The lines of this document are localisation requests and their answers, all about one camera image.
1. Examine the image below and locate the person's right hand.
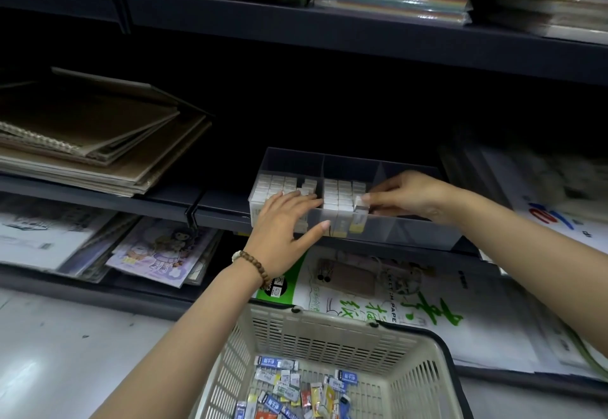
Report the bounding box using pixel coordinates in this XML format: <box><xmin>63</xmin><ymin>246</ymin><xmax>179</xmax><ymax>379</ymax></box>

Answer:
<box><xmin>360</xmin><ymin>170</ymin><xmax>459</xmax><ymax>225</ymax></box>

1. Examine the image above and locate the person's left hand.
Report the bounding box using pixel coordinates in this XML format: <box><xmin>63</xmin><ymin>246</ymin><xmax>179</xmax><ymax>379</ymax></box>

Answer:
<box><xmin>244</xmin><ymin>190</ymin><xmax>331</xmax><ymax>287</ymax></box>

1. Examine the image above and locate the clear plastic divided tray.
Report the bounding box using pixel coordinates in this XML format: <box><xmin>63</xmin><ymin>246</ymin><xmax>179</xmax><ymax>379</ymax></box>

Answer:
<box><xmin>248</xmin><ymin>147</ymin><xmax>464</xmax><ymax>251</ymax></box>

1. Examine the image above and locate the row of sorted white erasers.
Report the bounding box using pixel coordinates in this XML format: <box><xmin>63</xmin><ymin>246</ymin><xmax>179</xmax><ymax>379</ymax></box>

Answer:
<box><xmin>250</xmin><ymin>174</ymin><xmax>318</xmax><ymax>234</ymax></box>

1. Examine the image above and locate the single yellow eraser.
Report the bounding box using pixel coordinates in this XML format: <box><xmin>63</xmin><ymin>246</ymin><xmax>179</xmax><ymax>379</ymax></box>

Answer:
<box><xmin>352</xmin><ymin>195</ymin><xmax>371</xmax><ymax>235</ymax></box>

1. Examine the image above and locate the beige plastic shopping basket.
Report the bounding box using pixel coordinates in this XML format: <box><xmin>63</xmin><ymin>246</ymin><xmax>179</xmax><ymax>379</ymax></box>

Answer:
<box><xmin>189</xmin><ymin>302</ymin><xmax>474</xmax><ymax>419</ymax></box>

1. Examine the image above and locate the pile of mixed packaged erasers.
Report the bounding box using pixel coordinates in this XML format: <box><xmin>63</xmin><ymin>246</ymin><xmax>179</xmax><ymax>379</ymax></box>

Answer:
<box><xmin>235</xmin><ymin>356</ymin><xmax>360</xmax><ymax>419</ymax></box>

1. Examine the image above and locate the person's right forearm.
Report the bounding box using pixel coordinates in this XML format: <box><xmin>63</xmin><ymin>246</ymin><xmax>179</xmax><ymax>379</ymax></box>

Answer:
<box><xmin>441</xmin><ymin>190</ymin><xmax>608</xmax><ymax>358</ymax></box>

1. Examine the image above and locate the person's left forearm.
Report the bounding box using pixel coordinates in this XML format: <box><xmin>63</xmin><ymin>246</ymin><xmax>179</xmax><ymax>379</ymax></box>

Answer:
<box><xmin>90</xmin><ymin>264</ymin><xmax>262</xmax><ymax>419</ymax></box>

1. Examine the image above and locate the purple cartoon cover book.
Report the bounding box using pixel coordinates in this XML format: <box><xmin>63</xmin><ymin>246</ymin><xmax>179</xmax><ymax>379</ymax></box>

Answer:
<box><xmin>105</xmin><ymin>216</ymin><xmax>222</xmax><ymax>289</ymax></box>

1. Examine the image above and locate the green and white paper pack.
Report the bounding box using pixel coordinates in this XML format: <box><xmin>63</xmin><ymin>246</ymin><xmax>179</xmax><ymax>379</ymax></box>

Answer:
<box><xmin>254</xmin><ymin>245</ymin><xmax>542</xmax><ymax>372</ymax></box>

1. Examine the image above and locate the white poster paper stack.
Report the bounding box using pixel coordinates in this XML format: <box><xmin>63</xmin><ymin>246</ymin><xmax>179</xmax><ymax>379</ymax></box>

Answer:
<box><xmin>439</xmin><ymin>143</ymin><xmax>608</xmax><ymax>263</ymax></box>

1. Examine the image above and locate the dark metal shelf unit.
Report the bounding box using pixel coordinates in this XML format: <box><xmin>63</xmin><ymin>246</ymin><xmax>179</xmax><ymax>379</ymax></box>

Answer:
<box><xmin>0</xmin><ymin>0</ymin><xmax>608</xmax><ymax>386</ymax></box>

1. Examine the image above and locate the brown sketchbook stack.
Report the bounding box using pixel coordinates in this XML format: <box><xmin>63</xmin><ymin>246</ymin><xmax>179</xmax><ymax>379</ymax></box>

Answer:
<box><xmin>0</xmin><ymin>67</ymin><xmax>212</xmax><ymax>198</ymax></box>

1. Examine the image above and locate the spiral sketch pad stack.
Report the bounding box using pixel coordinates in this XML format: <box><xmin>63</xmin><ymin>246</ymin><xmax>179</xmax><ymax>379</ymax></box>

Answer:
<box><xmin>0</xmin><ymin>195</ymin><xmax>141</xmax><ymax>282</ymax></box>

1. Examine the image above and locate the wooden bead bracelet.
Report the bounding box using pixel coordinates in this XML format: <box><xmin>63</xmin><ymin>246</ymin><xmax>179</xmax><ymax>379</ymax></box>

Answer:
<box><xmin>231</xmin><ymin>250</ymin><xmax>272</xmax><ymax>290</ymax></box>

